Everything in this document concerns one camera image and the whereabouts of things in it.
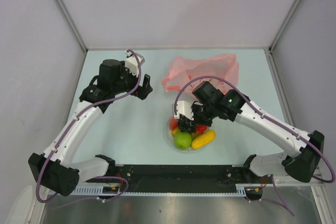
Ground red fake mango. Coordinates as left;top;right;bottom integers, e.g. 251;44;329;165
196;125;208;134

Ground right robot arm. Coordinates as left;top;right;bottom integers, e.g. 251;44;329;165
192;81;324;183

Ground orange fake fruit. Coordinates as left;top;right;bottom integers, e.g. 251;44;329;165
191;130;216;150

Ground yellow fake mango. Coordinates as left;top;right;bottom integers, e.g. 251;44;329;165
172;127;180;136

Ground white cable duct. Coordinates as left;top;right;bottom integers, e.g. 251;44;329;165
70;185;261;197

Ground white paper plate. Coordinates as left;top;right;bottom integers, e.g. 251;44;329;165
166;118;201;152

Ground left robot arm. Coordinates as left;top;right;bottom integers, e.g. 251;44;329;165
28;52;153;202

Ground dark fake grapes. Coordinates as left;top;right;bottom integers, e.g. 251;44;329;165
177;118;196;133

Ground green fake apple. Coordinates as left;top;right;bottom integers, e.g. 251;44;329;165
174;132;192;150

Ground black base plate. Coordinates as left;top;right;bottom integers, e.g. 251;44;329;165
86;164;274;194

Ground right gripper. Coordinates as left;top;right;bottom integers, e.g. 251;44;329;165
185;102;217;127

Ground fake watermelon slice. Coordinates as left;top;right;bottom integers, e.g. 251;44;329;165
169;117;178;131

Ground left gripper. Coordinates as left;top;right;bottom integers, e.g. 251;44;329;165
111;61;152;100

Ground pink plastic bag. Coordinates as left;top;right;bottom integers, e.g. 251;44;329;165
161;54;239;92

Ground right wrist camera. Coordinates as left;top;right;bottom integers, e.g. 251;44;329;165
172;101;194;121

